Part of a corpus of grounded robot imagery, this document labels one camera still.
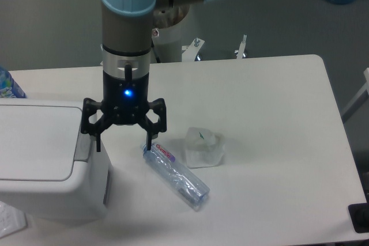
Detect black clamp device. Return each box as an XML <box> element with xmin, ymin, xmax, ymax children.
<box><xmin>348</xmin><ymin>203</ymin><xmax>368</xmax><ymax>233</ymax></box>

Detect white frame leg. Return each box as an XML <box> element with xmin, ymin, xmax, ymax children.
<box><xmin>341</xmin><ymin>68</ymin><xmax>368</xmax><ymax>124</ymax></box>

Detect clear plastic water bottle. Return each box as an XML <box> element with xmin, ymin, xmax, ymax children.
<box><xmin>141</xmin><ymin>142</ymin><xmax>210</xmax><ymax>211</ymax></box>

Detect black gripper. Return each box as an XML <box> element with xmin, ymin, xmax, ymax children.
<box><xmin>80</xmin><ymin>70</ymin><xmax>168</xmax><ymax>153</ymax></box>

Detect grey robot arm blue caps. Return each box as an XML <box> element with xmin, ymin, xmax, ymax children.
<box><xmin>81</xmin><ymin>0</ymin><xmax>214</xmax><ymax>146</ymax></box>

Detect white push-lid trash can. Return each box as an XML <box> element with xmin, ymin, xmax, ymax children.
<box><xmin>1</xmin><ymin>98</ymin><xmax>112</xmax><ymax>221</ymax></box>

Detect blue labelled bottle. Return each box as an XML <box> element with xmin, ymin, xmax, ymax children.
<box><xmin>1</xmin><ymin>67</ymin><xmax>27</xmax><ymax>99</ymax></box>

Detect crumpled white tissue pack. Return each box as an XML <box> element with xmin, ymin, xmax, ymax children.
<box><xmin>184</xmin><ymin>127</ymin><xmax>225</xmax><ymax>168</ymax></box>

